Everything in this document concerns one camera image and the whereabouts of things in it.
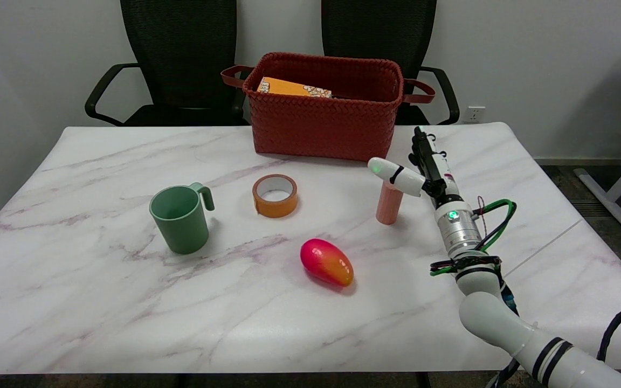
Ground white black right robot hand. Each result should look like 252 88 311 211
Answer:
368 126 460 207

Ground pale wooden cylinder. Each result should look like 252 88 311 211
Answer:
376 180 404 225

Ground red woven basket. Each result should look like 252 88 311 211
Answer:
221 52 436 164

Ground white zip tie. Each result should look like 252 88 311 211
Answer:
503 218 584 276

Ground red yellow toy mango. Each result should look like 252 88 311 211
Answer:
300 238 354 287

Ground black mesh office chair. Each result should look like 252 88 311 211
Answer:
85 0 251 127
321 0 460 126

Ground orange tape roll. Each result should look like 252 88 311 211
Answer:
252 174 299 219

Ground orange cardboard box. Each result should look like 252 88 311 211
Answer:
257 77 333 99

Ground green plastic mug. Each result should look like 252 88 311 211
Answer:
149 182 215 254

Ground green black cable bundle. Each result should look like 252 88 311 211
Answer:
430 198 518 277

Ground white desk frame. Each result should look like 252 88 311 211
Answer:
574 53 621 241

